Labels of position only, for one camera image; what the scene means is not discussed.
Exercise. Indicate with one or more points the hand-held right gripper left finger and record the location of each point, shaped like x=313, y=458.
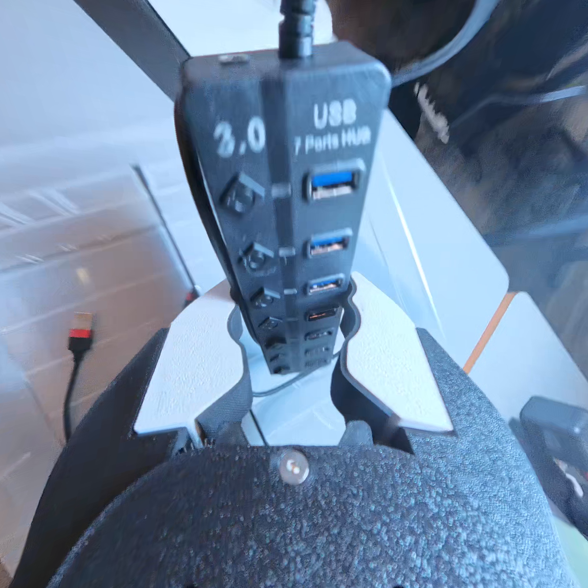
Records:
x=193, y=367

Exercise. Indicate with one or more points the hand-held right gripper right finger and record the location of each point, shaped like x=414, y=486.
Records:
x=395, y=367

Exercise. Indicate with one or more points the clear plastic bin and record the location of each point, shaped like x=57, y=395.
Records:
x=69, y=257

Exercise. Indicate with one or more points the black multi-port USB hub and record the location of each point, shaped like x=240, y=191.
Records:
x=285, y=115

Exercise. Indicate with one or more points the black device with red button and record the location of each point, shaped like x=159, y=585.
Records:
x=551, y=436

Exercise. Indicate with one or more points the black tape strip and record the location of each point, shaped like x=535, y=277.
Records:
x=138, y=46

